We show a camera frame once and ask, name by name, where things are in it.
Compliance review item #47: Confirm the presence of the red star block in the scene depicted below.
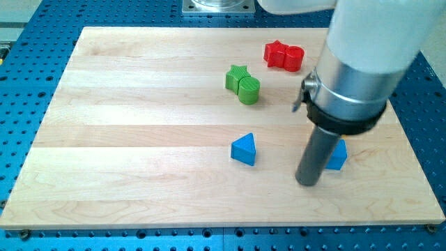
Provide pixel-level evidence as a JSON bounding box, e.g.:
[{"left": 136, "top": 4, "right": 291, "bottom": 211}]
[{"left": 263, "top": 40, "right": 289, "bottom": 68}]

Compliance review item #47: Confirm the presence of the green cylinder block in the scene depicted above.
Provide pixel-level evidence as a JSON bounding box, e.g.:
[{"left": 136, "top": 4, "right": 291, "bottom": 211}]
[{"left": 238, "top": 77, "right": 260, "bottom": 105}]

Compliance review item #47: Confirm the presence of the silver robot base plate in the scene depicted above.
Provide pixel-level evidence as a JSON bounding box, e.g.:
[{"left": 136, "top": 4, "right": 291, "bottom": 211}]
[{"left": 182, "top": 0, "right": 256, "bottom": 14}]

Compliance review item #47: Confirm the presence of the green star block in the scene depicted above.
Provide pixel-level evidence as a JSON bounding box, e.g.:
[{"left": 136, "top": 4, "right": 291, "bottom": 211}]
[{"left": 225, "top": 65, "right": 251, "bottom": 95}]

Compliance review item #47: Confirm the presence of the blue block behind tool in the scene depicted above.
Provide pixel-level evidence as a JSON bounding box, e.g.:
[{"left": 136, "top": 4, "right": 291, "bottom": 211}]
[{"left": 325, "top": 139, "right": 348, "bottom": 171}]

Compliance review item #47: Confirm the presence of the red cylinder block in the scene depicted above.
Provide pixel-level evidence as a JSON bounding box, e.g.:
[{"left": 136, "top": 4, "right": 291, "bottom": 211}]
[{"left": 283, "top": 46, "right": 305, "bottom": 72}]

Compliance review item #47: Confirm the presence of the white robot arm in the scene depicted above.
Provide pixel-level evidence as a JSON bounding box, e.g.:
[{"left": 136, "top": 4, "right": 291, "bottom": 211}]
[{"left": 259, "top": 0, "right": 445, "bottom": 135}]

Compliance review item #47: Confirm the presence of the wooden board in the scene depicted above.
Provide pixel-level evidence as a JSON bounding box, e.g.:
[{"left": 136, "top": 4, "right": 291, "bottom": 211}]
[{"left": 1, "top": 27, "right": 445, "bottom": 229}]

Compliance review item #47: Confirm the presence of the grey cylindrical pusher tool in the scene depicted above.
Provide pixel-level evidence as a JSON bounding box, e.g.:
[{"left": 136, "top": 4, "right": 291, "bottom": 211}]
[{"left": 295, "top": 126, "right": 341, "bottom": 186}]

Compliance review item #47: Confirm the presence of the blue triangle block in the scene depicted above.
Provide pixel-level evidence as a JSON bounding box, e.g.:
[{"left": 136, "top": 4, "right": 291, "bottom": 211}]
[{"left": 231, "top": 132, "right": 256, "bottom": 166}]

